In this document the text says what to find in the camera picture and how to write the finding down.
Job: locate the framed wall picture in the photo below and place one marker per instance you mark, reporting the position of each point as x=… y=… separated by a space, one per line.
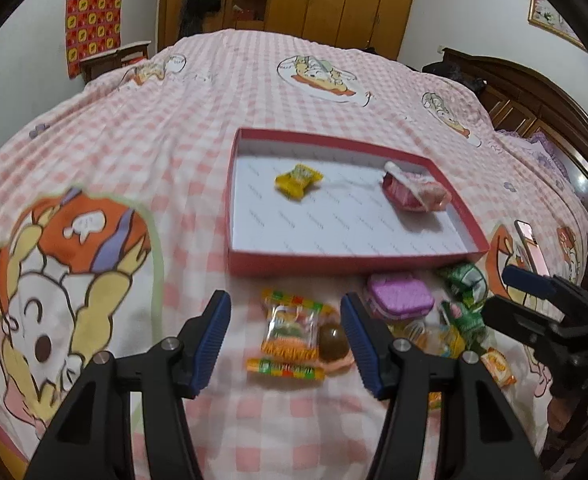
x=554 y=15

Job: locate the dark clothing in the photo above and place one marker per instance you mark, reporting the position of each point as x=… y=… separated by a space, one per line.
x=454 y=72

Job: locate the purple tin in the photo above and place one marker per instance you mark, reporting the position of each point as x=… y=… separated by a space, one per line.
x=399 y=296

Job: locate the dark wooden headboard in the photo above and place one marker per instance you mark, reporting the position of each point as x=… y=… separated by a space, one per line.
x=539 y=105

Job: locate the green snack packet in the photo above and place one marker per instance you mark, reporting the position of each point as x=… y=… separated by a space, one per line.
x=466 y=320
x=466 y=277

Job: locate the red cardboard box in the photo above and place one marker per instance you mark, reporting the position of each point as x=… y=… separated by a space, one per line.
x=324 y=220

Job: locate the pink checked cartoon bedspread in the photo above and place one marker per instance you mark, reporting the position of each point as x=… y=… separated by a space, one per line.
x=174 y=160

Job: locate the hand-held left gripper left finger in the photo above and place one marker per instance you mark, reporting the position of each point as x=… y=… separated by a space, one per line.
x=211 y=345

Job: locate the pink smartphone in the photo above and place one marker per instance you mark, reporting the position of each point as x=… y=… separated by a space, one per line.
x=533 y=250

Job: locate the purple lace pillowcase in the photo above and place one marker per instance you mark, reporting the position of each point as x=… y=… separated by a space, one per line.
x=549 y=147

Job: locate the red patterned wall cloth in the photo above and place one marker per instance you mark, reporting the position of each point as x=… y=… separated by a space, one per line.
x=94 y=20

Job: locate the small orange snack packet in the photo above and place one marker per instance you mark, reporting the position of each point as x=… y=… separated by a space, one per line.
x=499 y=366

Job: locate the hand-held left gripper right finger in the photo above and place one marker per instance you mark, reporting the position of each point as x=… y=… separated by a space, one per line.
x=361 y=345

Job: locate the orange gummy packet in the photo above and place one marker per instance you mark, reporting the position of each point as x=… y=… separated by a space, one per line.
x=291 y=330

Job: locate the yellow wrapped candy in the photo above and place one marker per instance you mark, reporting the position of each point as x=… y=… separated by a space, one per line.
x=298 y=180

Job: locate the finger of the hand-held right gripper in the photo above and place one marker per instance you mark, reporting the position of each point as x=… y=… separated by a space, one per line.
x=526 y=280
x=509 y=317

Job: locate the chocolate ball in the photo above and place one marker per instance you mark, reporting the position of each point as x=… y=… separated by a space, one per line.
x=333 y=344

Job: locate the dark red storage box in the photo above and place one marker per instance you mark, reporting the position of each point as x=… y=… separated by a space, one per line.
x=249 y=14

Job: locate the clear candy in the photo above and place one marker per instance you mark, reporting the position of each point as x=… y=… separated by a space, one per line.
x=426 y=337

